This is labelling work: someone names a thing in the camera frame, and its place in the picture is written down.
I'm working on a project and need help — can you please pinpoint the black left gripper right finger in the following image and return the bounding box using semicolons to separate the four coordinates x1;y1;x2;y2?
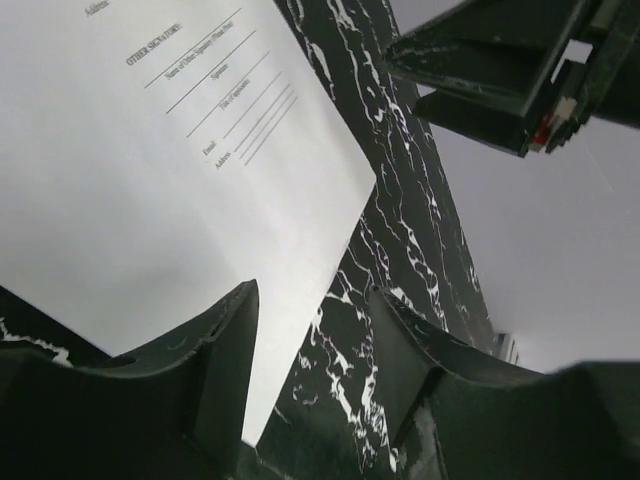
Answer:
367;288;639;479

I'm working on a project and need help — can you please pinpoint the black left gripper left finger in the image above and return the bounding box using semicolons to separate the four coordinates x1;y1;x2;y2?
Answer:
1;280;259;479

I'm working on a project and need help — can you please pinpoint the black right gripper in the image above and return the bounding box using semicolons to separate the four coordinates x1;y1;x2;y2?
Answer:
383;1;639;158

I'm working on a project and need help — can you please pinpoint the white paper stack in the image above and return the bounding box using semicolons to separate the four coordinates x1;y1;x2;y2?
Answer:
1;1;375;445

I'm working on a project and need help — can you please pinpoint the black marble pattern mat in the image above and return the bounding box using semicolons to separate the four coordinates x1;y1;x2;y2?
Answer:
1;1;494;479

